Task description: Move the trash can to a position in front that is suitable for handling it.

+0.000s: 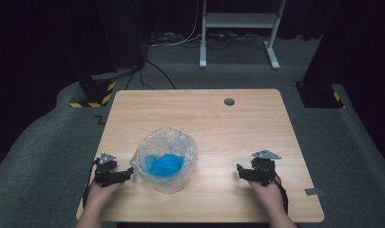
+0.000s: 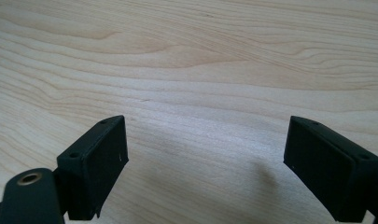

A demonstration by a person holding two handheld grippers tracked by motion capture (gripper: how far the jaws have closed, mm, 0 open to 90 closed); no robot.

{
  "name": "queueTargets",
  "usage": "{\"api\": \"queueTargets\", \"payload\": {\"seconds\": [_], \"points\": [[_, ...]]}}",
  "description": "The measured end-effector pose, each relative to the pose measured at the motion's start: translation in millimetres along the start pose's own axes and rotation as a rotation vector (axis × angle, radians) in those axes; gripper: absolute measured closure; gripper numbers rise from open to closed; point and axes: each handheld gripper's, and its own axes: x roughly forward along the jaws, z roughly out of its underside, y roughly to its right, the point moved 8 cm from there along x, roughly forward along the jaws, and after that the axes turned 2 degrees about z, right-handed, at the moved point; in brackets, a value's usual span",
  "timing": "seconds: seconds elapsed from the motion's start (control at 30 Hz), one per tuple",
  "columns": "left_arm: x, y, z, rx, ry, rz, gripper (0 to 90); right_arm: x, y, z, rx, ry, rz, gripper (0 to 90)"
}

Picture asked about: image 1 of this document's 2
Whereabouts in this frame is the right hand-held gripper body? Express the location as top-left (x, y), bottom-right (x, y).
top-left (249, 149), bottom-right (282, 187)

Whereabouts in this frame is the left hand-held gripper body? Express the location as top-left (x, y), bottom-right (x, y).
top-left (93, 152), bottom-right (125, 188)

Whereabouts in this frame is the round translucent trash bin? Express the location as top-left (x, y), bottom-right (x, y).
top-left (138, 131), bottom-right (196, 194)

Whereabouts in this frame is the clear plastic bin bag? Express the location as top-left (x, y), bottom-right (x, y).
top-left (129, 126), bottom-right (200, 195)

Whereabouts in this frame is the person's left hand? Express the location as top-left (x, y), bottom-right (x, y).
top-left (85, 180), bottom-right (124, 213)

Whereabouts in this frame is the person's right hand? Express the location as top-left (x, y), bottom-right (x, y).
top-left (247, 177), bottom-right (284, 214)

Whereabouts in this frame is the blue crumpled plastic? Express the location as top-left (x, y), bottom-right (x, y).
top-left (144, 153), bottom-right (185, 179)

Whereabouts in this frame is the grey tape strip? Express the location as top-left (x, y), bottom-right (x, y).
top-left (304, 187), bottom-right (326, 197)

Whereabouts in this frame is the black hazard-striped stand base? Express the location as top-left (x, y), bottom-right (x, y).
top-left (68, 74), bottom-right (117, 109)

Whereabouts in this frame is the black stand base yellow mark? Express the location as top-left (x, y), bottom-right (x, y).
top-left (295, 81), bottom-right (346, 109)

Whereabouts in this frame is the white metal stand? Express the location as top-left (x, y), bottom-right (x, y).
top-left (198, 0), bottom-right (287, 71)

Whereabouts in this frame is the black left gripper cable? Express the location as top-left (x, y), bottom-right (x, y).
top-left (82, 159), bottom-right (100, 211)

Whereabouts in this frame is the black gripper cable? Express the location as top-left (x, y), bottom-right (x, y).
top-left (82, 159), bottom-right (100, 211)
top-left (273, 175), bottom-right (290, 215)

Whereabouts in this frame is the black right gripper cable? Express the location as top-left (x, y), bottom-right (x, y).
top-left (273, 175), bottom-right (290, 215)

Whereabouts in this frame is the black floor cable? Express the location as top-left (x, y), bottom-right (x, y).
top-left (125, 58), bottom-right (177, 91)

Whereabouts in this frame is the white floor cable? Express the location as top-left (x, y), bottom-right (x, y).
top-left (147, 0), bottom-right (203, 49)

